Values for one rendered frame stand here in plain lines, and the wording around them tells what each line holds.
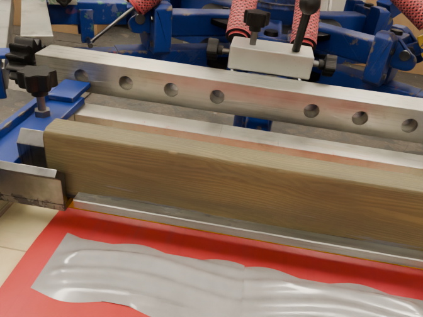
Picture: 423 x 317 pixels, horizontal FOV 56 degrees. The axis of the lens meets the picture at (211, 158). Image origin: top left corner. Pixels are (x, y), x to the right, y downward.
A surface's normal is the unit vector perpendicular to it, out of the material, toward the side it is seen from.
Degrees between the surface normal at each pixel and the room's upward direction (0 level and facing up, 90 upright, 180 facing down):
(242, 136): 0
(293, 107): 90
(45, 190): 90
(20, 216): 0
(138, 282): 33
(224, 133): 0
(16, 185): 90
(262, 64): 90
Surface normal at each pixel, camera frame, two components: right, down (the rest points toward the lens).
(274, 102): -0.15, 0.51
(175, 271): -0.08, -0.43
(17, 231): 0.10, -0.84
